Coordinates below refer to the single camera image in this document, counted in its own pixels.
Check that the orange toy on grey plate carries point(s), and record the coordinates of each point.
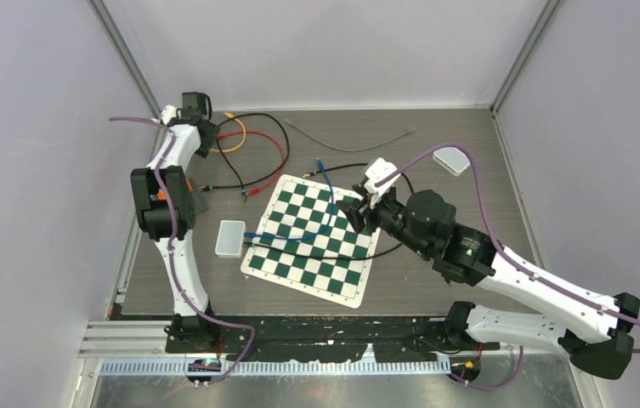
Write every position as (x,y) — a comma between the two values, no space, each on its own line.
(198,200)

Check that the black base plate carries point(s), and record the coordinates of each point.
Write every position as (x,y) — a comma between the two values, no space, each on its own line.
(327,339)

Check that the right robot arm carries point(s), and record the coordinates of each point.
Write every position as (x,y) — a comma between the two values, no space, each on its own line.
(567,320)

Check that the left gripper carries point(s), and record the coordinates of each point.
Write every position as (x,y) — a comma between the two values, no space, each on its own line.
(203,151)

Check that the white switch box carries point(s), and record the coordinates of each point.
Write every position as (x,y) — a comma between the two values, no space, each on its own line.
(452,160)
(230,239)

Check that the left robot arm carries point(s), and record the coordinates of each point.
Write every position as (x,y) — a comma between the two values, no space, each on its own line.
(165,210)

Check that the green white chessboard mat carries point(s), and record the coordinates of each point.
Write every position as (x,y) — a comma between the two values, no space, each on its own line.
(303,242)

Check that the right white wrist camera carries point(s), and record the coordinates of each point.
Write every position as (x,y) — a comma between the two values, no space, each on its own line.
(379,177)

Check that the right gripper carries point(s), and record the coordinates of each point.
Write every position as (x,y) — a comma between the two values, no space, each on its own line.
(356,210)

